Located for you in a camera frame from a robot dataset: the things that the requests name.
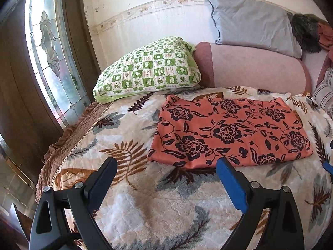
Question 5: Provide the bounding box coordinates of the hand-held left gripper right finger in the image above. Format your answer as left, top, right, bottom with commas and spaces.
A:
216, 157, 305, 250

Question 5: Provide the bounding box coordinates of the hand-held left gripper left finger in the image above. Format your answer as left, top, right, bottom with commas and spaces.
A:
29, 157, 118, 250

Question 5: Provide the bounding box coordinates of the orange black floral garment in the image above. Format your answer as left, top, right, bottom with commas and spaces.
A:
147, 94, 314, 169

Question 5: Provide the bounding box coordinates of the brown quilted bedspread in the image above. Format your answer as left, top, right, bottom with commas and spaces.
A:
35, 101, 115, 196

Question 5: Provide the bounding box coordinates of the leaf print fleece blanket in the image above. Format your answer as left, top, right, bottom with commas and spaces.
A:
49, 86, 333, 250

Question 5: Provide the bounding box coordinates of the striped pillow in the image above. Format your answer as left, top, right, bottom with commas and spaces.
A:
312, 68, 333, 112

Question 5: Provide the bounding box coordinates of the glass sidelight panel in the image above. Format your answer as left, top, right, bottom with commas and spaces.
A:
0, 133, 37, 214

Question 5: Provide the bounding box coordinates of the pink bolster cushion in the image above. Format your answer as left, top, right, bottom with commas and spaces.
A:
194, 42, 313, 94

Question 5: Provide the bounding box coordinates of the green checkered pillow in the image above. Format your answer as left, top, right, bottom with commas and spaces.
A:
93, 37, 202, 104

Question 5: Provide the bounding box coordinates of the dark furry cloth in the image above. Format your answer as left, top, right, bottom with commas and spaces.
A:
290, 13, 323, 54

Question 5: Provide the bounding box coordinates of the wooden door with stained glass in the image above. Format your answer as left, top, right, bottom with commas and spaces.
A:
0, 0, 102, 250

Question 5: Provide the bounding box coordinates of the olive cloth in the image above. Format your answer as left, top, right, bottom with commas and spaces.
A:
303, 13, 327, 24

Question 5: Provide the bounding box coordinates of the grey pillow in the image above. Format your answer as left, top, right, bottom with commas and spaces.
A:
205, 0, 303, 59

